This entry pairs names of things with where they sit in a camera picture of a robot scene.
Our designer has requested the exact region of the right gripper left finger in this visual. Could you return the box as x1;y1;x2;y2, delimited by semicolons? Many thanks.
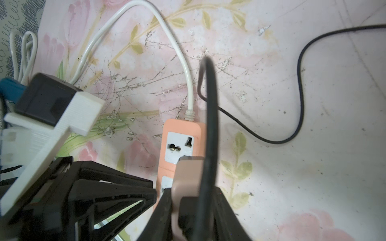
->
137;188;173;241

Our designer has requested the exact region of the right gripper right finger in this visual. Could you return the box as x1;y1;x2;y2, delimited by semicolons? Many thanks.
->
212;187;251;241

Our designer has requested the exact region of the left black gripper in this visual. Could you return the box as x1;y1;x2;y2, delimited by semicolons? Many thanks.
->
0;156;157;241

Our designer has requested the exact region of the pink USB charger adapter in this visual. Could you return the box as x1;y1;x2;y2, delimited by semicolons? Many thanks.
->
171;156;205;241

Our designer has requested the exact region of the pink power strip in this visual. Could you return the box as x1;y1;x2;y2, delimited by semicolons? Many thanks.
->
156;119;207;201

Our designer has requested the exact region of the black USB cable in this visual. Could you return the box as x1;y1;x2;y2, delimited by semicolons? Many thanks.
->
192;23;386;241

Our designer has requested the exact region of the white power strip cable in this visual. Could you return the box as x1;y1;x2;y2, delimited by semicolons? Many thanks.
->
8;0;196;122

